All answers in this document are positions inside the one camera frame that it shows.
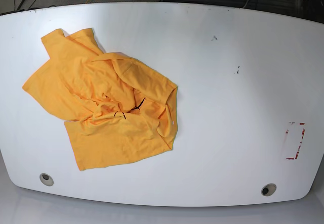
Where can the yellow t-shirt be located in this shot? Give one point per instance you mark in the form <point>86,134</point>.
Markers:
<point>116,109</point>

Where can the red tape rectangle marking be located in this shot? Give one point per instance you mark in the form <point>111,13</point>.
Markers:
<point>293,140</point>

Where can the right table grommet hole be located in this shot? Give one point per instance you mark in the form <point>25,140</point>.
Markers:
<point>268,190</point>

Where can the table grommet hole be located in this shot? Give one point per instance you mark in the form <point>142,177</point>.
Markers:
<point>46,179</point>
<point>268,190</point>

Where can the left table grommet hole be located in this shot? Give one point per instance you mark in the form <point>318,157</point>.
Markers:
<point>46,179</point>

